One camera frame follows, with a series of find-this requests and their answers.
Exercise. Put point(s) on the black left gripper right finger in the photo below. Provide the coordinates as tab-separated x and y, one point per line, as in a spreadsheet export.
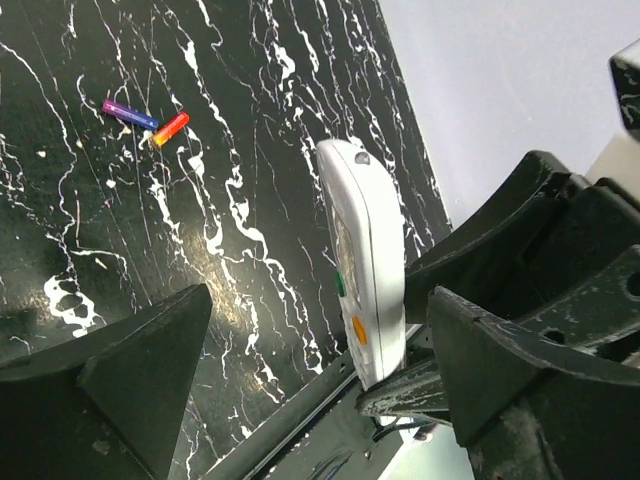
525	407

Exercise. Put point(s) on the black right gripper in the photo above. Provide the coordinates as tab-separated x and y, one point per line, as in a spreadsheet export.
549	250

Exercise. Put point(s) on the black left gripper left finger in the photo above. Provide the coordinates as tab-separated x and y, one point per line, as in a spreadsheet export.
108	405

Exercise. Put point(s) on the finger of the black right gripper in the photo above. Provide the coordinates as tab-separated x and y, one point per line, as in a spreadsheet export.
417	390

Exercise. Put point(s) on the white remote control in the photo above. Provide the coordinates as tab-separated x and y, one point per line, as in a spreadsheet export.
367	234

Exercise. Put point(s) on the red orange battery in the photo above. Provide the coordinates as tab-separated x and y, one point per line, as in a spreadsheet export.
170	129

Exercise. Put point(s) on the purple blue battery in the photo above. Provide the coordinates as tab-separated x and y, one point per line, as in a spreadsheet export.
129	115

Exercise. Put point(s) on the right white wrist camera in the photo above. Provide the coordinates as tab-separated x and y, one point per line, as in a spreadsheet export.
619	160

